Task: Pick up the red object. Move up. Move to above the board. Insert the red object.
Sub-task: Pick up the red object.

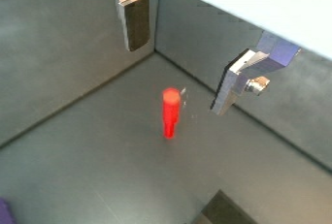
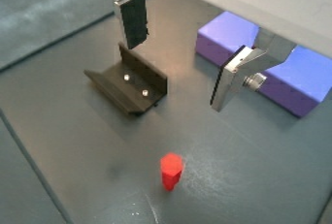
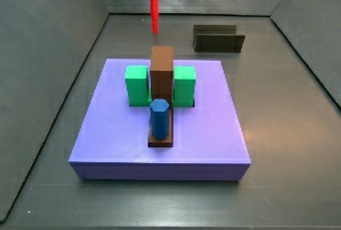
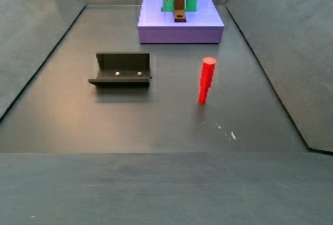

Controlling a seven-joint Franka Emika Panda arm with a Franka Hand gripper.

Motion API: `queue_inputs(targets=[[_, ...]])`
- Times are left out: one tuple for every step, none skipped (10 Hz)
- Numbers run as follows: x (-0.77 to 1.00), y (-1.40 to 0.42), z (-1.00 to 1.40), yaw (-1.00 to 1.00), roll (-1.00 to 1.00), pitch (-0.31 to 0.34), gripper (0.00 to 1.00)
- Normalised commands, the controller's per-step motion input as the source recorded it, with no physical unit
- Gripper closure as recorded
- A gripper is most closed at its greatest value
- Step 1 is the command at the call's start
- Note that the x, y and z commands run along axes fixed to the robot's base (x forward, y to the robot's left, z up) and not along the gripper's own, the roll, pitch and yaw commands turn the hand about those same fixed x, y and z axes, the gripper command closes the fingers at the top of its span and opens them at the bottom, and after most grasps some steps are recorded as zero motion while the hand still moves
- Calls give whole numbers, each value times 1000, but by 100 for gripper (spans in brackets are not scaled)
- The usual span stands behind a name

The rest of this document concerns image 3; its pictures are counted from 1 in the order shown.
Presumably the right green block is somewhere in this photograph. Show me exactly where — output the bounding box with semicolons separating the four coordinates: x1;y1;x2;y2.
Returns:
173;66;195;108

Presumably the red cylindrical peg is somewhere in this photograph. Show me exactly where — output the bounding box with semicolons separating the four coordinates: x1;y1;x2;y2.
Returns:
150;0;159;34

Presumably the purple base board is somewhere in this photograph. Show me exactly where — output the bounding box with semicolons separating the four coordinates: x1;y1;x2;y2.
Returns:
70;59;250;181

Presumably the brown L-shaped block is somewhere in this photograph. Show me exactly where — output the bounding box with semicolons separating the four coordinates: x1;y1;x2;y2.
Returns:
149;46;173;147

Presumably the left green block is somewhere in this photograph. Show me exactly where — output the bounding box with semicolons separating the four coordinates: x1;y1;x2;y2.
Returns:
126;66;150;107

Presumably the green block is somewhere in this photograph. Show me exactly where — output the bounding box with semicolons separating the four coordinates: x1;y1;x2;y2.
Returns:
126;66;150;107
173;66;195;108

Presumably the black angle bracket holder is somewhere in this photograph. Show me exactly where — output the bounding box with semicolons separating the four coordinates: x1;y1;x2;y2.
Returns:
193;25;245;53

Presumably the blue hexagonal peg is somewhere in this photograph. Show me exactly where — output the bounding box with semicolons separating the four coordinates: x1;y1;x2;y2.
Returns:
150;99;170;140

